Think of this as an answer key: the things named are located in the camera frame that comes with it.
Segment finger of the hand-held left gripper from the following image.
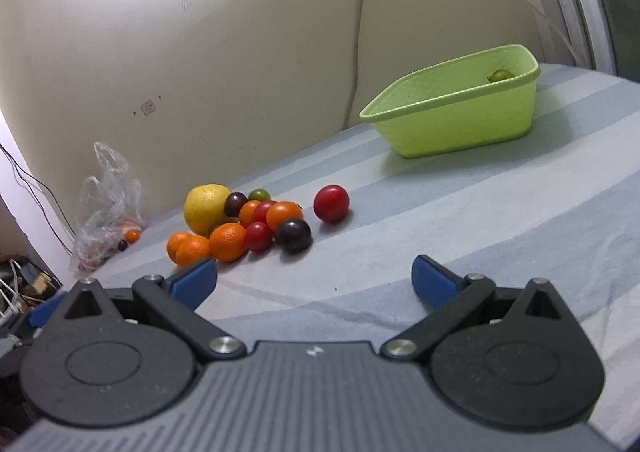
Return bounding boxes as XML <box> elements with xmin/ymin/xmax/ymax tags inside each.
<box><xmin>28</xmin><ymin>292</ymin><xmax>67</xmax><ymax>329</ymax></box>

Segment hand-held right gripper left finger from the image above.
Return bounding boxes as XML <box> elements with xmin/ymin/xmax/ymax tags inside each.
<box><xmin>62</xmin><ymin>256</ymin><xmax>247</xmax><ymax>364</ymax></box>

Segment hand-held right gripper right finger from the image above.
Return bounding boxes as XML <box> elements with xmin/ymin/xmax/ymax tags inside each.
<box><xmin>381</xmin><ymin>255</ymin><xmax>576</xmax><ymax>363</ymax></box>

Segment orange mandarin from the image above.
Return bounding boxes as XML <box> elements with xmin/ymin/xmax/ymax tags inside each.
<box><xmin>175</xmin><ymin>235</ymin><xmax>211</xmax><ymax>267</ymax></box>
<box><xmin>166</xmin><ymin>231</ymin><xmax>193</xmax><ymax>263</ymax></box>
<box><xmin>208</xmin><ymin>223</ymin><xmax>248</xmax><ymax>263</ymax></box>

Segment large yellow citrus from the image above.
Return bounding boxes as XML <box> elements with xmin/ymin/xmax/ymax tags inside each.
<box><xmin>183</xmin><ymin>185</ymin><xmax>232</xmax><ymax>238</ymax></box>

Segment light green plastic basket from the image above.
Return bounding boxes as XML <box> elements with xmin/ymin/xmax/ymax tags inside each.
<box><xmin>359</xmin><ymin>45</ymin><xmax>541</xmax><ymax>159</ymax></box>

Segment white power strip clutter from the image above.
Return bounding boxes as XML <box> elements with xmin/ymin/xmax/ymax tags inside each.
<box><xmin>0</xmin><ymin>256</ymin><xmax>62</xmax><ymax>320</ymax></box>

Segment striped blue grey bedsheet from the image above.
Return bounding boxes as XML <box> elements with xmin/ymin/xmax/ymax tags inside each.
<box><xmin>72</xmin><ymin>62</ymin><xmax>640</xmax><ymax>452</ymax></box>

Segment small red tomato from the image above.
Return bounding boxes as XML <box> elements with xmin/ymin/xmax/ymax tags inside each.
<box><xmin>244</xmin><ymin>221</ymin><xmax>274</xmax><ymax>252</ymax></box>
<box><xmin>252</xmin><ymin>200</ymin><xmax>278</xmax><ymax>225</ymax></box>

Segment small dark purple tomato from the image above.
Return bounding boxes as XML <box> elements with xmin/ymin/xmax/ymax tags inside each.
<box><xmin>224</xmin><ymin>192</ymin><xmax>248</xmax><ymax>218</ymax></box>

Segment large dark purple tomato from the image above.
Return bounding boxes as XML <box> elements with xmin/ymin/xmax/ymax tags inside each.
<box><xmin>274</xmin><ymin>218</ymin><xmax>313</xmax><ymax>254</ymax></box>

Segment clear plastic bag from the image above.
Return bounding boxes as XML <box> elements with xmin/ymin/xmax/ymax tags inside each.
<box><xmin>70</xmin><ymin>141</ymin><xmax>147</xmax><ymax>275</ymax></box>

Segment large red tomato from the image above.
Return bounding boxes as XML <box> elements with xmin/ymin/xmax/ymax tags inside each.
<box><xmin>313</xmin><ymin>185</ymin><xmax>350</xmax><ymax>223</ymax></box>

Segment black wires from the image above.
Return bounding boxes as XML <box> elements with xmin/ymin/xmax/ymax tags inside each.
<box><xmin>0</xmin><ymin>142</ymin><xmax>77</xmax><ymax>254</ymax></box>

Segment thin wall cable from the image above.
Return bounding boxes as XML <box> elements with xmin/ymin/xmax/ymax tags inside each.
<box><xmin>344</xmin><ymin>0</ymin><xmax>370</xmax><ymax>130</ymax></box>

